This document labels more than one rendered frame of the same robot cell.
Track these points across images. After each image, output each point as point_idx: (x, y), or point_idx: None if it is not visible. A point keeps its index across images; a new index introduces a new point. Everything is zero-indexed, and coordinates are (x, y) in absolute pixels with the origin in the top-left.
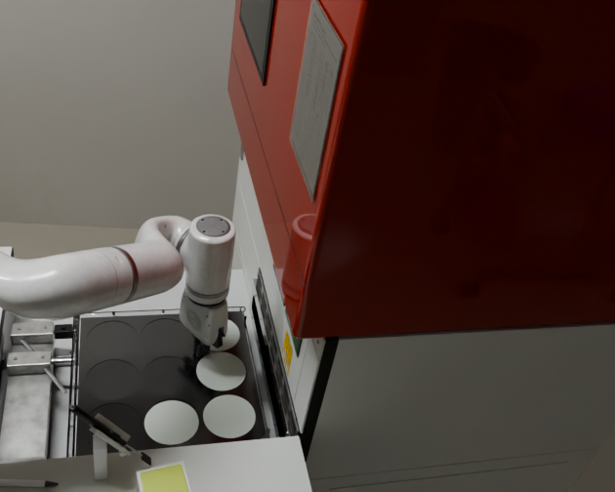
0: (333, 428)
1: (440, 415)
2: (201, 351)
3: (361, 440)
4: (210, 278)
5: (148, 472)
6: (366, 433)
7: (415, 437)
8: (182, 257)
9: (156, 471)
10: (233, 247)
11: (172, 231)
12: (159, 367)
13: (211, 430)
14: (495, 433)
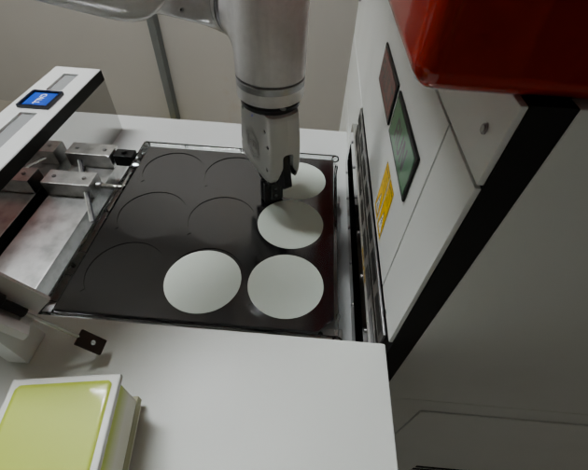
0: (455, 344)
1: None
2: (270, 196)
3: (499, 369)
4: (261, 48)
5: (34, 390)
6: (514, 362)
7: None
8: (221, 13)
9: (50, 391)
10: None
11: None
12: (214, 208)
13: (253, 302)
14: None
